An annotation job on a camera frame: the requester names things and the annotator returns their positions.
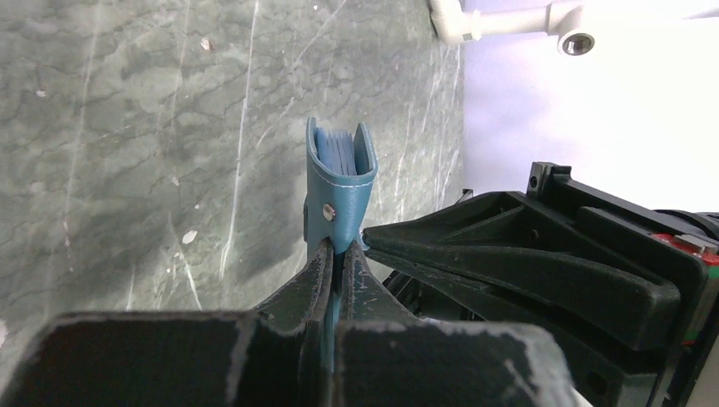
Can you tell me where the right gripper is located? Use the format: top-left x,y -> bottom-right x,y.
382,166 -> 718,406

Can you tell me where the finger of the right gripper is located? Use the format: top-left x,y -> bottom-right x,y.
362,192 -> 681,351

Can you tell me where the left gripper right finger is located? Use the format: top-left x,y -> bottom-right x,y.
334,243 -> 577,406

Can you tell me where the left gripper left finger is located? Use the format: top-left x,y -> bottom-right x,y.
1,242 -> 333,406

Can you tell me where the blue card holder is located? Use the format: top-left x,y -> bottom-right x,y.
303,116 -> 379,338

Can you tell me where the white pipe with sockets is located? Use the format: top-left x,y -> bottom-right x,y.
545,1 -> 718,57

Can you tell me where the white pvc pipe frame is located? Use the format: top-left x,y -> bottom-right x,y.
429,0 -> 554,45

